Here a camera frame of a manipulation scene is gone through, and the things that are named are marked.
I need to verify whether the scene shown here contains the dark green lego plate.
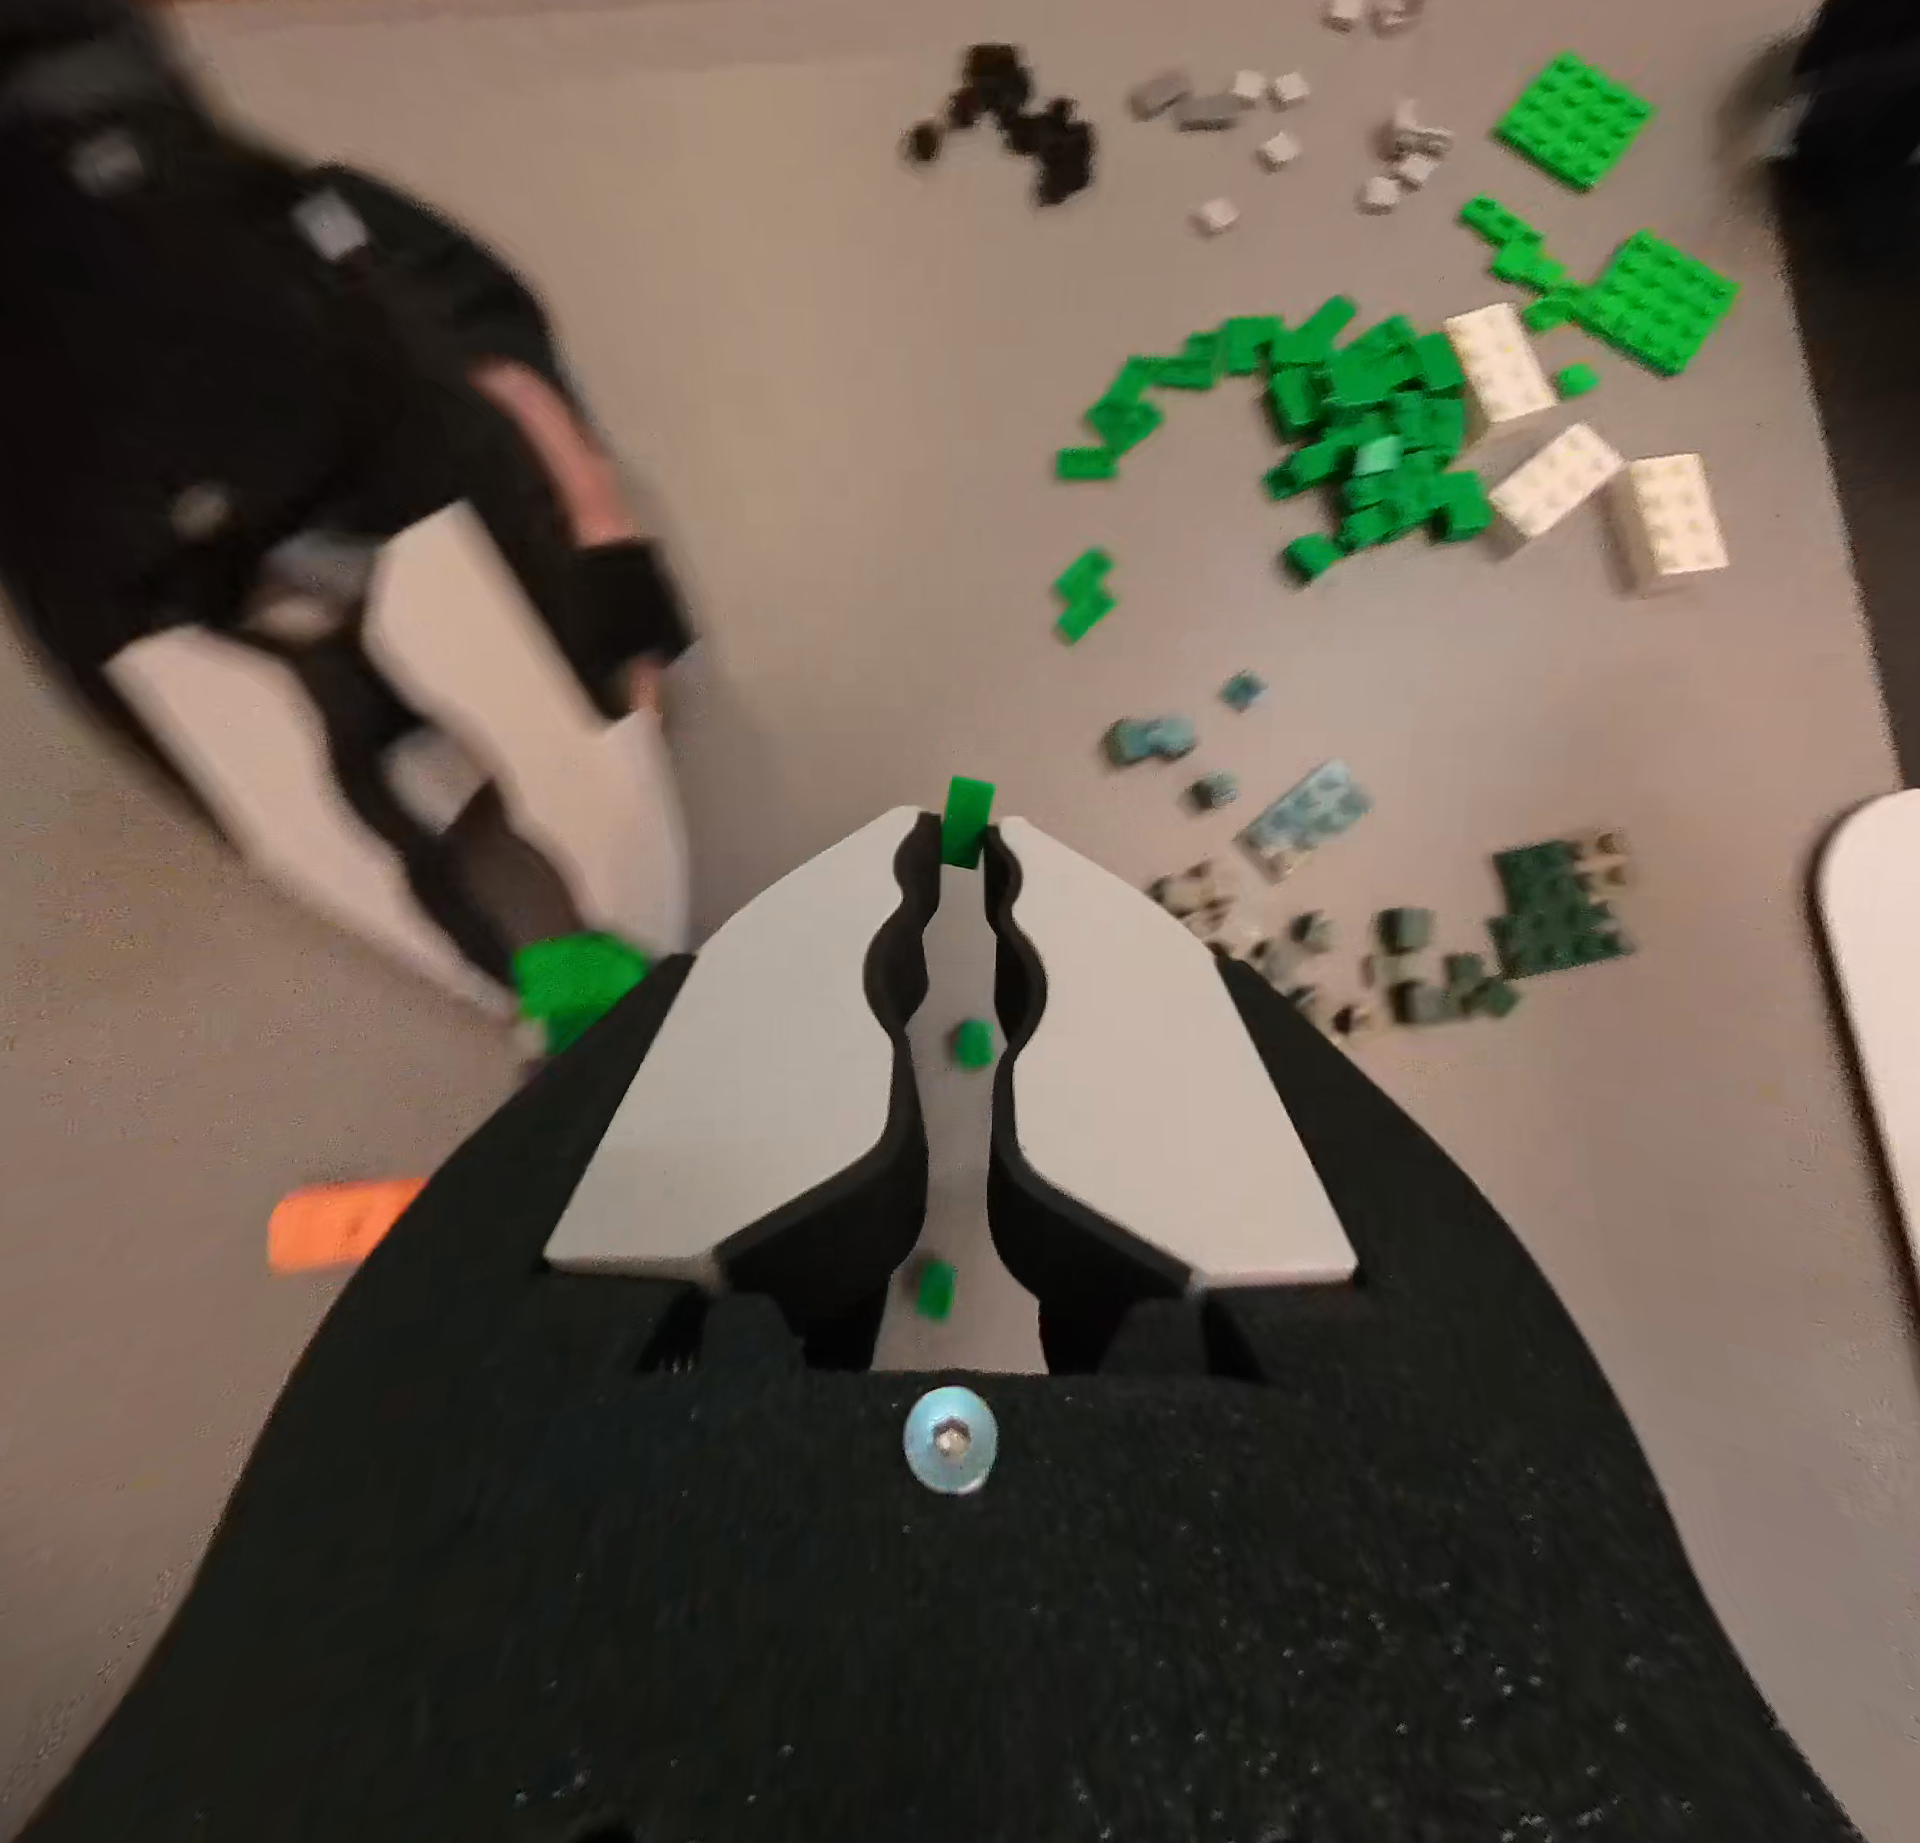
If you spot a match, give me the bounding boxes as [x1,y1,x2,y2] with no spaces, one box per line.
[1488,829,1637,975]

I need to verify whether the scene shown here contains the scattered light grey lego pieces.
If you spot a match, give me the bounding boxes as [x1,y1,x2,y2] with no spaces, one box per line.
[1128,0,1460,243]

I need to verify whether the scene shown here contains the white rounded board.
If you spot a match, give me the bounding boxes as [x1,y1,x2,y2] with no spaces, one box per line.
[1813,791,1920,1276]

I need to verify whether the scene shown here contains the pile of bright green bricks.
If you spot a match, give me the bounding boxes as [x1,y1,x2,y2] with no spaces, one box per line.
[1050,297,1499,586]

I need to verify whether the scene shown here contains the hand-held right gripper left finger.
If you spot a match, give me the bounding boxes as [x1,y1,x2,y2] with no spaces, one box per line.
[544,806,944,1378]

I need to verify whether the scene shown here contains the black object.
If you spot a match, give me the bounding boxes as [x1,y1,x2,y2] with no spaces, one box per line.
[1739,0,1920,211]

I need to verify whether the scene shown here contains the white lego brick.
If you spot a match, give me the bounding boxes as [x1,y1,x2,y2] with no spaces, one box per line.
[1485,423,1628,542]
[1443,300,1562,427]
[1608,451,1729,596]

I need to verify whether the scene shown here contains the light blue lego plate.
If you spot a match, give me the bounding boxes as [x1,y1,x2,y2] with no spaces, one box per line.
[1232,762,1373,885]

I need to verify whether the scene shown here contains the orange brick separator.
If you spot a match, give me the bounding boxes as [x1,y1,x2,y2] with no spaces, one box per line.
[267,1174,429,1276]

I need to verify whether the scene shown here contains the green lego plate assembly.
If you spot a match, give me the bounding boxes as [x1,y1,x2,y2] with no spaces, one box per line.
[507,930,654,1056]

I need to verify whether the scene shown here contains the person's left hand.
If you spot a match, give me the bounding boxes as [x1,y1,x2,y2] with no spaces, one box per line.
[477,358,638,547]

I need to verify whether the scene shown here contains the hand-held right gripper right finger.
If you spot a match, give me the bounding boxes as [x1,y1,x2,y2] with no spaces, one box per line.
[981,815,1361,1378]

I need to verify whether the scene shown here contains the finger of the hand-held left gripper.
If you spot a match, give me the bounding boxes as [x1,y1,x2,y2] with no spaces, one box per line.
[104,620,528,1020]
[359,500,694,961]

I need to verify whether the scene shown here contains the green narrow lego plate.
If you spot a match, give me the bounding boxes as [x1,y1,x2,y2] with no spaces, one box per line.
[1454,193,1577,337]

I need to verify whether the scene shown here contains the pile of dark green pieces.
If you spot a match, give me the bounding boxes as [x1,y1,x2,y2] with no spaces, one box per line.
[1152,859,1517,1042]

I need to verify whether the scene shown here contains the green square lego plate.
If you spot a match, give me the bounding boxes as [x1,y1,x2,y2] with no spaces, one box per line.
[1489,50,1659,196]
[1572,228,1745,379]

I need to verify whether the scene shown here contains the pile of black lego pieces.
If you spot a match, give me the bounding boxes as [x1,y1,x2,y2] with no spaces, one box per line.
[899,43,1100,211]

